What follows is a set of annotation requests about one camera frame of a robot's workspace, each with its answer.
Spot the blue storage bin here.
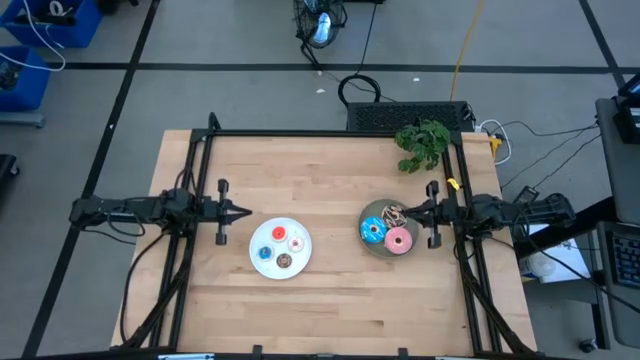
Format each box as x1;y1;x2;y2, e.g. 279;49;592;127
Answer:
0;45;52;112
0;0;104;50

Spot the black aluminium table frame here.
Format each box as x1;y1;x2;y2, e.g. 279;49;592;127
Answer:
110;112;540;360

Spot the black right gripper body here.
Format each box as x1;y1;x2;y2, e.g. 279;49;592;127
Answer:
426;180;469;250

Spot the grey desk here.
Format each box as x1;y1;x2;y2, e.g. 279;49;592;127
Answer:
594;97;640;226

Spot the black coiled cable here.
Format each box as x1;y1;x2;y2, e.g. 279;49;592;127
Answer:
337;0;383;107

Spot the large pink iced donut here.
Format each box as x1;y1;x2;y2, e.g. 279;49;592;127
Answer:
383;226;414;256

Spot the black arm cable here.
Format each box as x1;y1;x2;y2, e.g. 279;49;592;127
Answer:
119;232;167;346

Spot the large blue iced donut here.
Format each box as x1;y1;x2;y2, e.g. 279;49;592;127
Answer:
359;216;389;245

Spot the grey shallow plate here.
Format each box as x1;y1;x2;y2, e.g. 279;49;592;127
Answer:
357;198;421;260

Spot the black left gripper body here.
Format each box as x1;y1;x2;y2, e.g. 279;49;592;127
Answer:
198;178;230;246

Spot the yellow hanging cord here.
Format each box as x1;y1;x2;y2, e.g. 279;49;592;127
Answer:
448;0;485;102

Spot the large chocolate drizzled donut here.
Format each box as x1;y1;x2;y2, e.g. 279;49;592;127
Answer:
380;203;409;230

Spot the black computer case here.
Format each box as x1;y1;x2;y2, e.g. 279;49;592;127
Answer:
346;101;476;133

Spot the green potted plant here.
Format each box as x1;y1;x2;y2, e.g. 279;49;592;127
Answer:
393;118;452;175

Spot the black floor fan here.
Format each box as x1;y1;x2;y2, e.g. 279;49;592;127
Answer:
292;0;348;69

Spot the white round plate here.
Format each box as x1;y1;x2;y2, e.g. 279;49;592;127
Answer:
248;216;313;281

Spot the white power cable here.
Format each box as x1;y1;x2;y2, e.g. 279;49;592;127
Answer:
474;118;514;167

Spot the black power adapter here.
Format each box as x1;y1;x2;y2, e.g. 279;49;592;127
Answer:
514;185;539;204

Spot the black keyboard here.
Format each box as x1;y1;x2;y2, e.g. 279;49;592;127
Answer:
605;229;640;291

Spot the white paper sheet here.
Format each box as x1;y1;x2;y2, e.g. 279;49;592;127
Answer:
519;222;592;284

